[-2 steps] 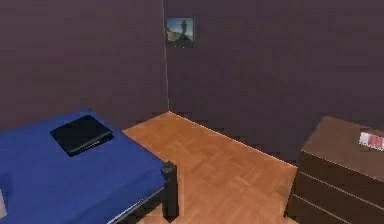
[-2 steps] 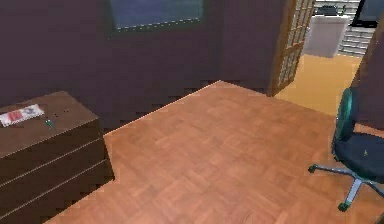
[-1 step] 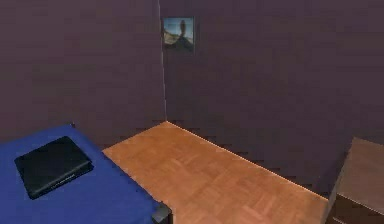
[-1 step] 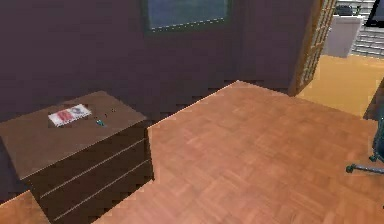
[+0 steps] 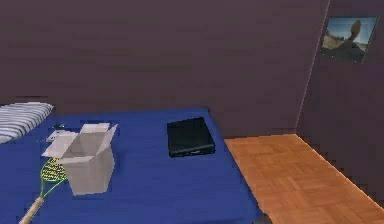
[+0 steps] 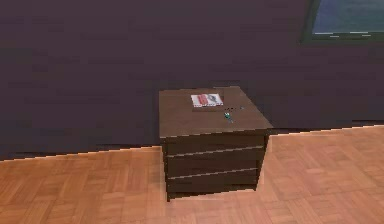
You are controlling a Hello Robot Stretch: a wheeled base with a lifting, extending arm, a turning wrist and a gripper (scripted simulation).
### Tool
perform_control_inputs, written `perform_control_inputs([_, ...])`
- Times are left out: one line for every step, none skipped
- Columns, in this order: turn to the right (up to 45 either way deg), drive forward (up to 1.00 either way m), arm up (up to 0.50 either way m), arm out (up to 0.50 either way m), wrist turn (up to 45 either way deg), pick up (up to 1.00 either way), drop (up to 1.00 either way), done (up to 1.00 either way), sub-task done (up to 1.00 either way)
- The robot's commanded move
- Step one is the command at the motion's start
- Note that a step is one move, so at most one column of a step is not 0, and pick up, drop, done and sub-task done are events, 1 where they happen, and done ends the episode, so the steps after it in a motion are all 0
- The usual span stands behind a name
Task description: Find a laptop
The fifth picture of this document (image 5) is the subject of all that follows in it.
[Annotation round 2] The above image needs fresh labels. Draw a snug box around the black closed laptop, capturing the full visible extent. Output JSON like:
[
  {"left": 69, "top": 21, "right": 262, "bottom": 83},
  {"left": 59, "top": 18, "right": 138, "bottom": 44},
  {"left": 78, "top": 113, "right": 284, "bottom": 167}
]
[{"left": 166, "top": 116, "right": 216, "bottom": 158}]

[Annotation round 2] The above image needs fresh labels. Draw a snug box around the blue bed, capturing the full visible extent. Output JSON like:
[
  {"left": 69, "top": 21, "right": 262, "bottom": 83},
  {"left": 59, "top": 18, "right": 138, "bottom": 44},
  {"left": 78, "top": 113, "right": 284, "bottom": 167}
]
[{"left": 0, "top": 107, "right": 268, "bottom": 224}]

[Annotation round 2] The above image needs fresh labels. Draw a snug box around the open cardboard box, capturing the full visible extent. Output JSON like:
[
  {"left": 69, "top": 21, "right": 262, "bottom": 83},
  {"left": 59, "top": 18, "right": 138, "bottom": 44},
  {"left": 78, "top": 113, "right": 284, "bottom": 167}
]
[{"left": 41, "top": 122, "right": 119, "bottom": 197}]

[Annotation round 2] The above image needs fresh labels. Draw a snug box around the green tennis racket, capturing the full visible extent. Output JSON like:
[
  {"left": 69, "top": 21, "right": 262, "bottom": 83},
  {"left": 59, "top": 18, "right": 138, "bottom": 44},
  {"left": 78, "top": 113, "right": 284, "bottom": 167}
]
[{"left": 18, "top": 157, "right": 68, "bottom": 224}]

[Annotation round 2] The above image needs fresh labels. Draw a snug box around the framed landscape picture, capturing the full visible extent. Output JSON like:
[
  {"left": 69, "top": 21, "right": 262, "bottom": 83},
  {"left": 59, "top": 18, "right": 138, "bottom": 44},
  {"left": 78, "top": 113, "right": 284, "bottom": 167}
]
[{"left": 319, "top": 16, "right": 380, "bottom": 65}]

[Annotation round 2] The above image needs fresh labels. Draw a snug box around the striped white pillow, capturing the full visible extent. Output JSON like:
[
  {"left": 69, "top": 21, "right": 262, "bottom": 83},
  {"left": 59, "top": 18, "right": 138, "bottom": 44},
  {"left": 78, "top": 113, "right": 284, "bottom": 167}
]
[{"left": 0, "top": 101, "right": 55, "bottom": 145}]

